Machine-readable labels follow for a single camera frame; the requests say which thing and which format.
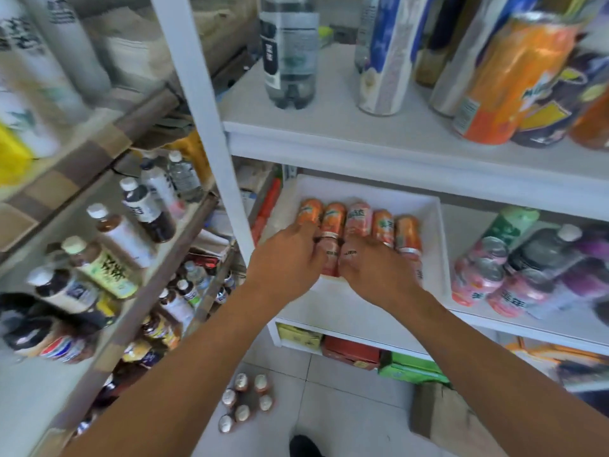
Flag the person's right hand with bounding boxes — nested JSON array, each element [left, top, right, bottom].
[[337, 235, 426, 317]]

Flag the person's left hand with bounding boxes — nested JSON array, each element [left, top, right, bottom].
[[246, 222, 330, 311]]

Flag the white plastic tray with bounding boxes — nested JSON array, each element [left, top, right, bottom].
[[259, 175, 450, 300]]

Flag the person's left forearm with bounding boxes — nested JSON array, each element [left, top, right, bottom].
[[62, 289, 286, 457]]

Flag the person's right forearm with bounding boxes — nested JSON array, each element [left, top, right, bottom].
[[395, 292, 609, 457]]

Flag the pink drink can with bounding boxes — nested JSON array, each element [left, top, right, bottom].
[[456, 236, 510, 272], [450, 258, 505, 308], [487, 268, 555, 319]]

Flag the person's right shoe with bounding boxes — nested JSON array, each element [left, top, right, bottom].
[[289, 435, 324, 457]]

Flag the tall orange drink can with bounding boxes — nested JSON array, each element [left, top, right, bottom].
[[452, 11, 584, 146]]

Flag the red slim packet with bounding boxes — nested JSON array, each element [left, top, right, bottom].
[[251, 178, 282, 246]]

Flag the yellow flat box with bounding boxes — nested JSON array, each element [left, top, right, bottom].
[[277, 323, 324, 350]]

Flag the green packet boxes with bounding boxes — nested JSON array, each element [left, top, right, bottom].
[[378, 352, 450, 385]]

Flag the rows of small bottles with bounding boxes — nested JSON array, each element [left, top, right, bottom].
[[71, 261, 239, 439]]

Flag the green drink bottle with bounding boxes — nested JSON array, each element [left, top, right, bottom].
[[483, 206, 541, 251]]

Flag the yellow goods box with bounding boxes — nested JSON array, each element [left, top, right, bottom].
[[164, 130, 213, 186]]

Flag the shrink-wrapped bottle pack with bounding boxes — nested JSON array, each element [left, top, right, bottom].
[[218, 373, 275, 434]]

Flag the plain brown cardboard box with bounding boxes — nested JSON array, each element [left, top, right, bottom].
[[410, 383, 510, 457]]

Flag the group of dark capped bottles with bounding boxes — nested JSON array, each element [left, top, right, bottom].
[[504, 223, 609, 327]]

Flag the group of capped tea bottles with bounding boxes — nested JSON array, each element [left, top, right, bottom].
[[0, 149, 206, 365]]

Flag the orange flat box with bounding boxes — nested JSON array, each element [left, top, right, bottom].
[[506, 342, 609, 372]]

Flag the clear dark-label bottle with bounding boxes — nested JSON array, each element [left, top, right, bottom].
[[259, 0, 320, 110]]

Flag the tall dark bottle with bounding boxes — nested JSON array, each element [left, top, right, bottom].
[[414, 0, 469, 89]]

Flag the dark purple printed bottle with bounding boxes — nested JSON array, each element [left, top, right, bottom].
[[511, 51, 609, 149]]

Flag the small clear grey bottle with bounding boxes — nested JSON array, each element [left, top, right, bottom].
[[354, 0, 381, 74]]

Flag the orange white drink carton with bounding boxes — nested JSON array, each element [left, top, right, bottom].
[[568, 89, 609, 150]]

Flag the stack of folded paper bags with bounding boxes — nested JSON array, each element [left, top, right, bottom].
[[83, 6, 174, 93]]

